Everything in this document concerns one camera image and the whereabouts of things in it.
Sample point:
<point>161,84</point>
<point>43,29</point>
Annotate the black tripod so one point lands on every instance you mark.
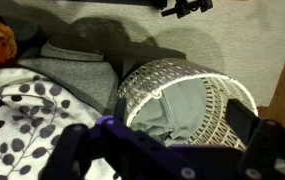
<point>185,7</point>

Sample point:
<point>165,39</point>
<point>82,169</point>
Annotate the grey cloth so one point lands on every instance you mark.
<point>182,106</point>

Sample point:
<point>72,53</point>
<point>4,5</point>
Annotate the grey cushion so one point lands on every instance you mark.
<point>78,75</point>

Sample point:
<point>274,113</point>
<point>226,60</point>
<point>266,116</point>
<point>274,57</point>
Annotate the white blanket with black leaves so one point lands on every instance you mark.
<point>32,110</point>

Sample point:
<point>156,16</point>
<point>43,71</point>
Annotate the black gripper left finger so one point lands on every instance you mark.
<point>132,150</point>

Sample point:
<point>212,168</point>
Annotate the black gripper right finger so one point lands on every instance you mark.
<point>262,146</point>

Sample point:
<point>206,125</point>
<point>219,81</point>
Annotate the white woven basket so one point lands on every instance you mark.
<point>212,100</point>

